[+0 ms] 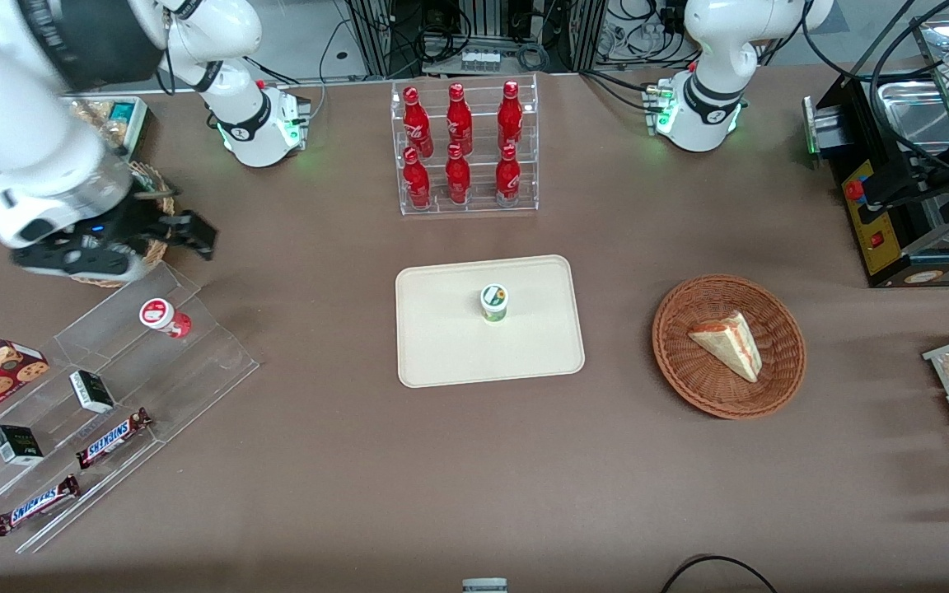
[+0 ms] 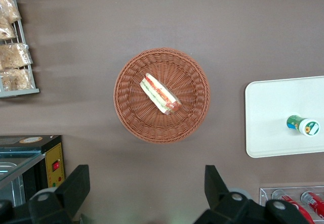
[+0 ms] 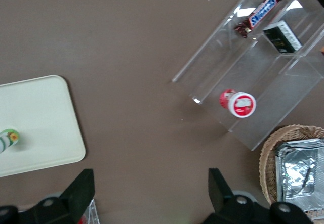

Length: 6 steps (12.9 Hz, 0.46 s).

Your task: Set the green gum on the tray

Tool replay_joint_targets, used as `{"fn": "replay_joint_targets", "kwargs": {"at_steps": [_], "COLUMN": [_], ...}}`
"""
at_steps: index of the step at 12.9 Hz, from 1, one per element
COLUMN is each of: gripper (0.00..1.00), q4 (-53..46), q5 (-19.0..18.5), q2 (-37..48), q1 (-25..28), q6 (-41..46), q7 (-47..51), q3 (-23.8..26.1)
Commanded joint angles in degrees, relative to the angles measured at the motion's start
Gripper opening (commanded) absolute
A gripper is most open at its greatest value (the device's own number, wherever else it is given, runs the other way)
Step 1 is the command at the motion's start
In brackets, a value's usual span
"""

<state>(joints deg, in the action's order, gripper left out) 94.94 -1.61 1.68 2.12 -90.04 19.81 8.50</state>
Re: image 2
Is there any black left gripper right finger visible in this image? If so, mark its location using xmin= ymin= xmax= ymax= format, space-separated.
xmin=193 ymin=165 xmax=265 ymax=224

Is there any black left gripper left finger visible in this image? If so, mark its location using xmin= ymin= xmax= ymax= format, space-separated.
xmin=28 ymin=165 xmax=91 ymax=224

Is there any beige plastic tray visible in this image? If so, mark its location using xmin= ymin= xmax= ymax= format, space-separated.
xmin=244 ymin=75 xmax=324 ymax=158

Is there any tray of packaged pastries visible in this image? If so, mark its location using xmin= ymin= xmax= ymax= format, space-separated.
xmin=0 ymin=0 xmax=41 ymax=98

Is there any black food warmer cabinet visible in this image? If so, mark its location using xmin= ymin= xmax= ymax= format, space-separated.
xmin=0 ymin=135 xmax=66 ymax=208

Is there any clear acrylic bottle rack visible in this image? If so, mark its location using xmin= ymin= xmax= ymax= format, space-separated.
xmin=259 ymin=187 xmax=324 ymax=224

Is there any round brown wicker basket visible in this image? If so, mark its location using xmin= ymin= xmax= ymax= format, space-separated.
xmin=113 ymin=47 xmax=211 ymax=144

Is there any wrapped triangle sandwich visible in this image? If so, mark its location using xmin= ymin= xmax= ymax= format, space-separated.
xmin=140 ymin=73 xmax=182 ymax=115

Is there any clear bag of pastry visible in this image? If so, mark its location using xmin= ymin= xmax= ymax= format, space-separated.
xmin=0 ymin=43 xmax=33 ymax=69
xmin=0 ymin=68 xmax=33 ymax=91
xmin=0 ymin=0 xmax=22 ymax=24
xmin=0 ymin=19 xmax=17 ymax=40

